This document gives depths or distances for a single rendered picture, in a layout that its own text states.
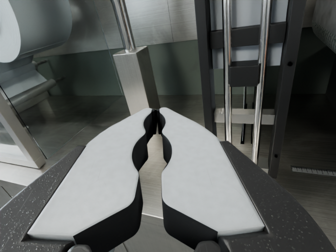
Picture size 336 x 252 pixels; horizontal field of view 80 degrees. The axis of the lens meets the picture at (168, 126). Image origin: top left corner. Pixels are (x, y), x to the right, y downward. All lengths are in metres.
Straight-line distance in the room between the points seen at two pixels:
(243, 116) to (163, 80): 0.59
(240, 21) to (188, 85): 0.57
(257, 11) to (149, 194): 0.44
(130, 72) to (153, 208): 0.44
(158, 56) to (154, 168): 0.54
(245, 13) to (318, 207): 0.39
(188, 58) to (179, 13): 0.17
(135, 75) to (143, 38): 0.29
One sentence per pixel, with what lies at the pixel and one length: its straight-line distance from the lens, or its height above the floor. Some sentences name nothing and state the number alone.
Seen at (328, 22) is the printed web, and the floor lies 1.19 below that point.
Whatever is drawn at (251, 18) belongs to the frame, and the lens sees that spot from 0.42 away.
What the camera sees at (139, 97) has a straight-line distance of 0.74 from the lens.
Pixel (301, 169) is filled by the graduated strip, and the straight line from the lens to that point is 0.59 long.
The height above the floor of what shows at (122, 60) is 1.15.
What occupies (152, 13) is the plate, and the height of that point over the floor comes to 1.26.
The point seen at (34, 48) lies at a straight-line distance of 0.80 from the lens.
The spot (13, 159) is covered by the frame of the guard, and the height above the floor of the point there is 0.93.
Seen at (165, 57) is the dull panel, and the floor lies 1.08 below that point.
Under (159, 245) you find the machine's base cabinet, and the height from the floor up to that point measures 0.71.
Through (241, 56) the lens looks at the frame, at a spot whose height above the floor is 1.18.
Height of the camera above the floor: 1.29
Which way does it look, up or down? 32 degrees down
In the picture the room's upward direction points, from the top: 11 degrees counter-clockwise
